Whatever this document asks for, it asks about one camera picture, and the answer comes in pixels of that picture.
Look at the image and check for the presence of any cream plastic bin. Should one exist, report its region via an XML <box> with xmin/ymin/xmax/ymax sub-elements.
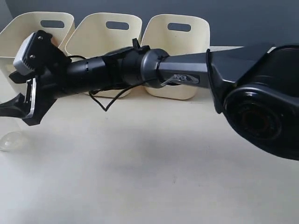
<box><xmin>65</xmin><ymin>13</ymin><xmax>142</xmax><ymax>99</ymax></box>
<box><xmin>0</xmin><ymin>12</ymin><xmax>75</xmax><ymax>76</ymax></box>
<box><xmin>142</xmin><ymin>14</ymin><xmax>210</xmax><ymax>100</ymax></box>

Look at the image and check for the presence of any left cream plastic bin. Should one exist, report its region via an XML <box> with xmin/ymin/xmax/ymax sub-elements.
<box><xmin>0</xmin><ymin>12</ymin><xmax>75</xmax><ymax>76</ymax></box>

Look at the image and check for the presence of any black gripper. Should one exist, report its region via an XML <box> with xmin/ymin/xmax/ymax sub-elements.
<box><xmin>0</xmin><ymin>57</ymin><xmax>110</xmax><ymax>126</ymax></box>

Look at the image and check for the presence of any middle cream plastic bin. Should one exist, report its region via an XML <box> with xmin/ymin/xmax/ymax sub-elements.
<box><xmin>65</xmin><ymin>13</ymin><xmax>142</xmax><ymax>99</ymax></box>

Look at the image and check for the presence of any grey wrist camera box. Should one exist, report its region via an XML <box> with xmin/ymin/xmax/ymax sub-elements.
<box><xmin>13</xmin><ymin>30</ymin><xmax>55</xmax><ymax>76</ymax></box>

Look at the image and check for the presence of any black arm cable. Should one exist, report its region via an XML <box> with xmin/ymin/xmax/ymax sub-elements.
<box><xmin>67</xmin><ymin>55</ymin><xmax>164</xmax><ymax>112</ymax></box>

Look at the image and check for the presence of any right cream plastic bin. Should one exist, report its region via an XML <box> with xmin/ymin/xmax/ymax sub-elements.
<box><xmin>142</xmin><ymin>14</ymin><xmax>210</xmax><ymax>100</ymax></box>

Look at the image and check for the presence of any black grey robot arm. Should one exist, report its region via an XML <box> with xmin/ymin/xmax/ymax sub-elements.
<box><xmin>0</xmin><ymin>41</ymin><xmax>299</xmax><ymax>161</ymax></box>

